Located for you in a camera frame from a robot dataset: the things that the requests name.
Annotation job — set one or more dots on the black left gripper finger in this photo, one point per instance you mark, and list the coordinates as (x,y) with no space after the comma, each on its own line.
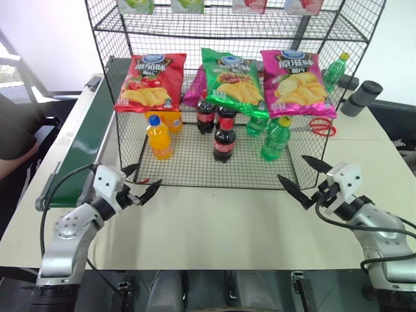
(149,193)
(130,169)

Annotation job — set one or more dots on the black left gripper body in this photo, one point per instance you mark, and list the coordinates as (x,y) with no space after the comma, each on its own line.
(125,199)

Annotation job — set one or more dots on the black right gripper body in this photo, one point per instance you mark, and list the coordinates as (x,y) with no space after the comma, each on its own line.
(326,195)

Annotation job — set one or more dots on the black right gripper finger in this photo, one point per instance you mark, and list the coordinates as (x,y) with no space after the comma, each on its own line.
(317,164)
(295,190)

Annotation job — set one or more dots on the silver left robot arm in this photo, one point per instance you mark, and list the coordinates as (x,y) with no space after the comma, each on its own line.
(65,240)

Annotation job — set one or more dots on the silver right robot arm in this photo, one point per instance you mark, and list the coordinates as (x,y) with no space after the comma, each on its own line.
(383,234)

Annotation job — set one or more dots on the green conveyor belt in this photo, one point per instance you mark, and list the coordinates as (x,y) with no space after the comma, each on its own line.
(87,130)

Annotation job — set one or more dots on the orange soda bottle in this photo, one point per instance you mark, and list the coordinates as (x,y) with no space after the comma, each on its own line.
(175,124)
(160,143)

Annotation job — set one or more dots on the green soda bottle yellow cap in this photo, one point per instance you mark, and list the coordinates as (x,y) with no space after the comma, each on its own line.
(274,143)
(333,73)
(255,126)

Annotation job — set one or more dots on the black grey cylindrical device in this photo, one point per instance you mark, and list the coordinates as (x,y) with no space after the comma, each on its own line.
(362,96)

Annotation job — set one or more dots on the magenta potato chips bag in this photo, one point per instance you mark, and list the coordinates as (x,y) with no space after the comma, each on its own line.
(295,84)

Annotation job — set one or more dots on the cola bottle red label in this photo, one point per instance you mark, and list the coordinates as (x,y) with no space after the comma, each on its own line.
(222,144)
(226,116)
(205,118)

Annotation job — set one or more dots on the red potato chips bag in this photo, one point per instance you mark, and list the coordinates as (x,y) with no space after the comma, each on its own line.
(152,78)

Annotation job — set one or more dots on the dark grey rounded shape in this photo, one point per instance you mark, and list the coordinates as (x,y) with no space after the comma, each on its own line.
(164,289)

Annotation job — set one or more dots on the magenta snack bag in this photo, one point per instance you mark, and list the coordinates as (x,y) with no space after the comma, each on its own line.
(193,92)

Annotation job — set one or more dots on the green potato chips bag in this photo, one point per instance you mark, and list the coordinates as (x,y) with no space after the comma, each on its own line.
(234,84)

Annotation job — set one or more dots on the person in dark clothes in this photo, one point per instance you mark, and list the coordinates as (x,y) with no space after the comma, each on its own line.
(14,130)

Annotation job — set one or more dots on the black pole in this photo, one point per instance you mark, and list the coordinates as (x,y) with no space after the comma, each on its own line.
(302,31)

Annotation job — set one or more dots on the red strawberry drink box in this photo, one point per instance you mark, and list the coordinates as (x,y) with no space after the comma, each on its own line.
(304,6)
(249,5)

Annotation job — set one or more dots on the green apple drink box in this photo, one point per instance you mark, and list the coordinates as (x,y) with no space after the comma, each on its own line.
(188,5)
(136,5)

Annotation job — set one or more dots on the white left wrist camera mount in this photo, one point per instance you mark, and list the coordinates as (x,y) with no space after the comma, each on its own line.
(107,182)

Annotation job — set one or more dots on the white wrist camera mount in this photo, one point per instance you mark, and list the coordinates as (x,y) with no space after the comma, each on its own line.
(107,182)
(347,178)

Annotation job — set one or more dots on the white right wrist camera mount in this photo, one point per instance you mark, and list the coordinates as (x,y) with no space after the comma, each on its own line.
(347,178)

